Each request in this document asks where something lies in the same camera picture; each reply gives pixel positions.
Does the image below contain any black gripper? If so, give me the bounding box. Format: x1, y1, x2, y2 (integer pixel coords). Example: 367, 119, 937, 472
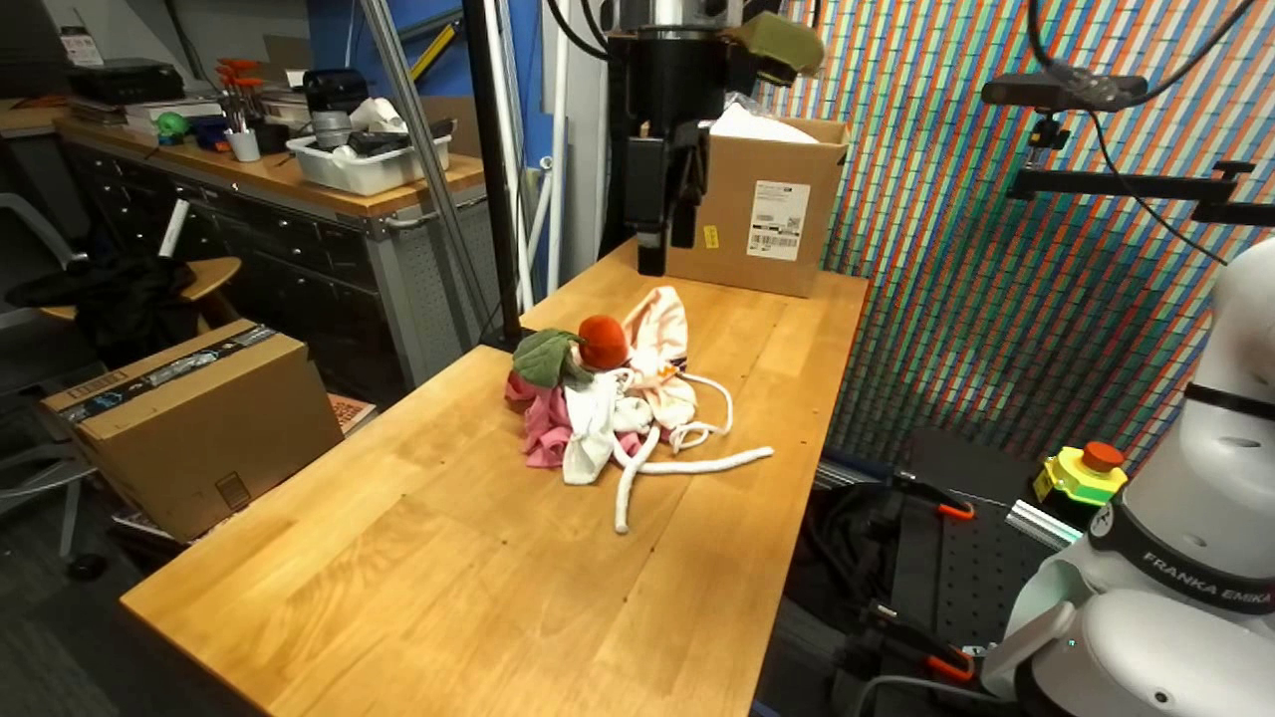
610, 23, 739, 281

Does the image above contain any red radish plush toy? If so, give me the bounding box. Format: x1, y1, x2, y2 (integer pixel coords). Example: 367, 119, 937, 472
512, 313, 634, 394

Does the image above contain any thin white cord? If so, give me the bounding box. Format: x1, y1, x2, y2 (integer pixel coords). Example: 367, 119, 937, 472
673, 367, 742, 457

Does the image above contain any white towel cloth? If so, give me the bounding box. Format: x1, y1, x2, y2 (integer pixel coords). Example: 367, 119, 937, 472
558, 367, 670, 491

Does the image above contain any pink cloth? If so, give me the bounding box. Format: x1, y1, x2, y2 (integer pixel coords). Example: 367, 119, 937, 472
504, 367, 653, 473

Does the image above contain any thick white rope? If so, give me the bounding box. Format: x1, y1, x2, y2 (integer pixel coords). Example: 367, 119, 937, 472
610, 423, 780, 537

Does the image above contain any labelled cardboard box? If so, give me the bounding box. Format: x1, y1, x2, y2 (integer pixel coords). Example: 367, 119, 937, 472
663, 101, 856, 299

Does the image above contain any black vertical stand pole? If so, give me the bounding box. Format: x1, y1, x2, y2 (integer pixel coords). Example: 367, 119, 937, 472
457, 0, 536, 354

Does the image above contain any silver slanted metal pole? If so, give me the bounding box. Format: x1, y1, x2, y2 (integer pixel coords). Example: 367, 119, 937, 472
357, 0, 504, 344

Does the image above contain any white plastic bin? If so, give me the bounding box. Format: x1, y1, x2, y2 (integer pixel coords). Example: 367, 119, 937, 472
284, 125, 457, 200

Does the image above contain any wooden top workbench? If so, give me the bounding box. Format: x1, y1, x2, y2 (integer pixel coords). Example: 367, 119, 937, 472
58, 115, 492, 390

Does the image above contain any white cup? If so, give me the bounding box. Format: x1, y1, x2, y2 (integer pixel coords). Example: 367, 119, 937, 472
224, 119, 266, 169

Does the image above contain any wooden stool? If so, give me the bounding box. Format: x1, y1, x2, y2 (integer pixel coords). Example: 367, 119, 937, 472
38, 252, 249, 331

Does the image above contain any yellow red emergency stop button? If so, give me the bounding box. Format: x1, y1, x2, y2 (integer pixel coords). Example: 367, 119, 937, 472
1029, 439, 1137, 513

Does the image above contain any small green object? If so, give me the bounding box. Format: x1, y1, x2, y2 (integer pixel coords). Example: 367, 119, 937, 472
149, 109, 196, 148

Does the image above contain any large brown cardboard box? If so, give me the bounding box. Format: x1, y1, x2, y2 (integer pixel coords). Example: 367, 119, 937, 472
38, 317, 349, 541

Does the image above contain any black flat case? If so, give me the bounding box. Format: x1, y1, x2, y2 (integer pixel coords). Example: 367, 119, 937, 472
64, 60, 189, 109

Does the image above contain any black bag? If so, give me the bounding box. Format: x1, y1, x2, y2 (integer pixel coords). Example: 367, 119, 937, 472
3, 257, 201, 371

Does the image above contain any black clamp orange handle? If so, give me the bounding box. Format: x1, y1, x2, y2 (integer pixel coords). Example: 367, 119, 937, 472
884, 467, 985, 526
865, 601, 993, 692

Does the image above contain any black camera on mount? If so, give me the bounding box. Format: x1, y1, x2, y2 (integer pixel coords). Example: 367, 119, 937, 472
982, 68, 1155, 115

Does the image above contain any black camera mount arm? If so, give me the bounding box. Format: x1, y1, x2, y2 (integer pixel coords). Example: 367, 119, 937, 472
1003, 112, 1275, 232

